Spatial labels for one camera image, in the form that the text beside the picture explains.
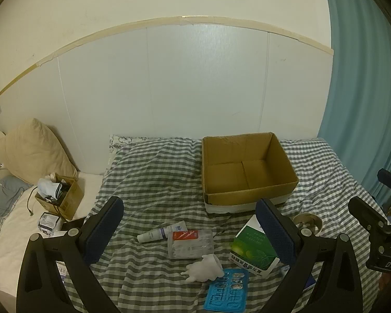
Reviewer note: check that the grey white checked blanket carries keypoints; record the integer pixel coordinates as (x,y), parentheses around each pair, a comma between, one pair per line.
(156,182)

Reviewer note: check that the beige tape roll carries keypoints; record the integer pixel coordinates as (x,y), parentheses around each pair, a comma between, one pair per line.
(308,220)

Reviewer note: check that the green white medicine box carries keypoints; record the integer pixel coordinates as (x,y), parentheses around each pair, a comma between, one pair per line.
(252,247)

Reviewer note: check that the white box with blue print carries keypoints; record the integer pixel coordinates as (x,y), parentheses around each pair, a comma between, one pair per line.
(49,223)

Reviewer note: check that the beige pillow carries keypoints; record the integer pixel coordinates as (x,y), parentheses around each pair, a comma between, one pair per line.
(35,150)

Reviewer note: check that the large cardboard box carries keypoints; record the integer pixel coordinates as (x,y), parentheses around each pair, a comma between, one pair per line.
(247,176)

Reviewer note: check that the teal curtain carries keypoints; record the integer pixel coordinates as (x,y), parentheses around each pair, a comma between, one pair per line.
(365,88)

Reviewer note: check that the clear pack with red label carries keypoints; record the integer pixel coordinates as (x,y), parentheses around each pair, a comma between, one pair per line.
(190,244)

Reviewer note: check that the white bed sheet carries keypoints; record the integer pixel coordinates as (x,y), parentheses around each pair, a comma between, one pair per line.
(13,234)

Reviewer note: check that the small cluttered cardboard box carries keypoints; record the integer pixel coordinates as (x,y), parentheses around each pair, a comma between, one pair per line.
(70,200)

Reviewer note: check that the beige wall tape strip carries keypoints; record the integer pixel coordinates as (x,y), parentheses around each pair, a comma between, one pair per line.
(150,22)

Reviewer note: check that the white cream tube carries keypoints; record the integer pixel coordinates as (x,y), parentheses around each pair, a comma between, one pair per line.
(156,233)

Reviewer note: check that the white blue packet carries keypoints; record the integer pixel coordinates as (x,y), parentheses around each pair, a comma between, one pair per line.
(285,270)

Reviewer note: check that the white patterned pillow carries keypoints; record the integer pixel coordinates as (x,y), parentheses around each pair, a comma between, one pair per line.
(125,141)

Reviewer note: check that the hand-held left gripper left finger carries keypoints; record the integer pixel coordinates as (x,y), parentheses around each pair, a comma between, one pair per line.
(106,228)

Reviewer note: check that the blue blister pack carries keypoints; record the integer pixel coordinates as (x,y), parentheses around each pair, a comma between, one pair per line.
(226,291)

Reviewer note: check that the grey cloth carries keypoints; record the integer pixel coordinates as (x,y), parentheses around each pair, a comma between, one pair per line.
(5,199)

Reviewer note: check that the white glove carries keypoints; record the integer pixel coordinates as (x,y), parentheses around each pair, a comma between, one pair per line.
(205,269)

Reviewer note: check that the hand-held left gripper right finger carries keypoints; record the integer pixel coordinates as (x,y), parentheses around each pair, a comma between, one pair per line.
(277,234)

